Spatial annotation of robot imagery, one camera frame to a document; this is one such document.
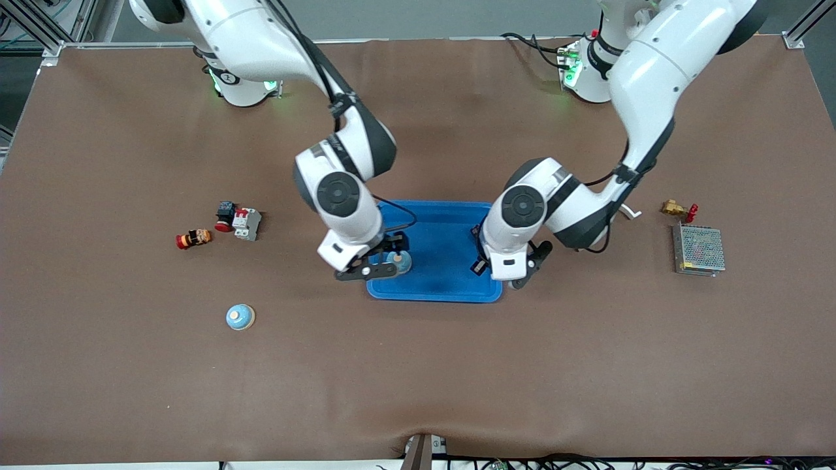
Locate blue plastic tray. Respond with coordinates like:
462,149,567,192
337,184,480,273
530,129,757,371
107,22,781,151
366,200,503,304

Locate white red circuit breaker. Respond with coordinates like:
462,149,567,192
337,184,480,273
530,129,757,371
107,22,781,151
233,208,263,242

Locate brown table mat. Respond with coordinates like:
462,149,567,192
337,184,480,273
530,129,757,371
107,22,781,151
0,36,836,465

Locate red orange push button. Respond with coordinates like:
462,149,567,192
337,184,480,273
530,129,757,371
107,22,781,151
176,228,213,251

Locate perforated metal power supply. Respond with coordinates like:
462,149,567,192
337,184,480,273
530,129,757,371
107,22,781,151
672,222,726,278

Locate brass valve red handle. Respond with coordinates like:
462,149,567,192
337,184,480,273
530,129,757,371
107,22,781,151
661,200,699,223

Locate grey metal clamp bracket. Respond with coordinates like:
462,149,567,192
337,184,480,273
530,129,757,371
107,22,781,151
400,433,449,470

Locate black arm base cable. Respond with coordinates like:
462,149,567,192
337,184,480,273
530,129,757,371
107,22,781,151
500,30,572,71

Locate aluminium frame post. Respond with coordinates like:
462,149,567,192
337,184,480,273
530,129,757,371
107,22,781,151
0,0,125,59
782,0,836,50

